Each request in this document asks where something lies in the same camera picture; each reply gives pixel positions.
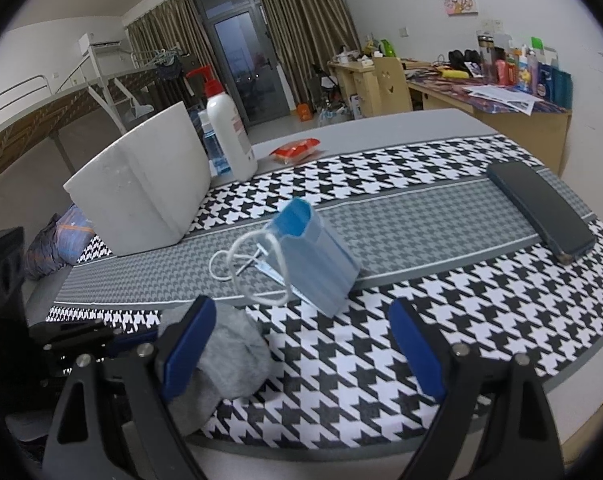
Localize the wooden smiley chair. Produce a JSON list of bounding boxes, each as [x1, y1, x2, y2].
[[372, 56, 413, 116]]

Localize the white pump bottle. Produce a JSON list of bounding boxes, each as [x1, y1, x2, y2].
[[186, 64, 259, 182]]

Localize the black headphones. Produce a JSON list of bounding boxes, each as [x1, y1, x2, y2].
[[448, 49, 482, 72]]

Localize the houndstooth tablecloth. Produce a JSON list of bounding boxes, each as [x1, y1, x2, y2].
[[46, 108, 603, 453]]

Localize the white air conditioner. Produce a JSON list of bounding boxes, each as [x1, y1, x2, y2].
[[78, 32, 131, 57]]

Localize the wooden desk with patterned top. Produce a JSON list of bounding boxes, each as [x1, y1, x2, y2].
[[406, 74, 572, 176]]

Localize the clear water bottle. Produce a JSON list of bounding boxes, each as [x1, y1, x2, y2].
[[189, 109, 232, 177]]

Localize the white foam box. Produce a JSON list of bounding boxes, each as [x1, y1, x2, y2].
[[63, 101, 213, 258]]

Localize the hanging dark clothes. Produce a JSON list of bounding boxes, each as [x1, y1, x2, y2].
[[152, 50, 188, 82]]

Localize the grey sock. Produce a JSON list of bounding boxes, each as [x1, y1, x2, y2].
[[159, 304, 273, 438]]

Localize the black leather phone case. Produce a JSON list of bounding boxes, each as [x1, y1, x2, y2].
[[486, 161, 596, 266]]

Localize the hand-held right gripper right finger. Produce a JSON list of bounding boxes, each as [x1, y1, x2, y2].
[[387, 297, 567, 480]]

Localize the printed papers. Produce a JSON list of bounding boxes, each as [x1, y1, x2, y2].
[[464, 84, 537, 115]]

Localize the red packet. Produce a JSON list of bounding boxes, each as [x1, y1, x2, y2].
[[272, 138, 323, 165]]

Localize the wooden desk with drawers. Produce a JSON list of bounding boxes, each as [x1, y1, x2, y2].
[[328, 57, 432, 121]]

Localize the small metal bunk bed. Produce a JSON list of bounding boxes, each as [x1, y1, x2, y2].
[[129, 49, 207, 111]]

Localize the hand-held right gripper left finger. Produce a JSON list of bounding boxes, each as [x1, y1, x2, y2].
[[42, 295, 217, 480]]

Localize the glass balcony door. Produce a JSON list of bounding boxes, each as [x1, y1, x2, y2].
[[192, 0, 292, 123]]

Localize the row of toiletry bottles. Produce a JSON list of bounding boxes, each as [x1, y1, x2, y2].
[[474, 30, 575, 108]]

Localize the blue plaid quilt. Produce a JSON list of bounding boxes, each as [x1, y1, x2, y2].
[[24, 203, 96, 281]]

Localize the large metal bunk bed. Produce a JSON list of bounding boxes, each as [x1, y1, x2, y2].
[[0, 50, 150, 196]]

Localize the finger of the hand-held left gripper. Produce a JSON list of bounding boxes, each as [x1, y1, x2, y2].
[[28, 319, 158, 361]]

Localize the brown curtain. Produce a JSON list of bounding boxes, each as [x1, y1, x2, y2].
[[249, 0, 362, 106], [126, 0, 207, 111]]

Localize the blue face mask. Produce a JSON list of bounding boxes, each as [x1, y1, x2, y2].
[[210, 197, 361, 318]]

